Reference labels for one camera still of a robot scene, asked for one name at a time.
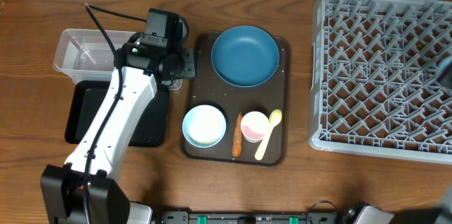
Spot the dark brown serving tray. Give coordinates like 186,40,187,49
180,31,291,167

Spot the grey dishwasher rack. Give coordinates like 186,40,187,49
309,0,451,164

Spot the light blue rice bowl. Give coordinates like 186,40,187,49
182,105,227,148

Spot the dark blue bowl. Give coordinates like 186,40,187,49
211,25,280,88

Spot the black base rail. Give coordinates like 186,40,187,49
150,207,343,224

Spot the black bin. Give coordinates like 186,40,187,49
64,81,170,148

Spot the clear plastic bin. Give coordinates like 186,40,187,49
52,28,183,91

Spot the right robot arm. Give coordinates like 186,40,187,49
335,187,451,224

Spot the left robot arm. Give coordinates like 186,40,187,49
40,9,197,223

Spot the yellow plastic spoon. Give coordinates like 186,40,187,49
254,109,283,160

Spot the pink cup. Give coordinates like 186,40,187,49
240,111,270,143

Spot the orange carrot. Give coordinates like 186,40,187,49
232,112,243,157

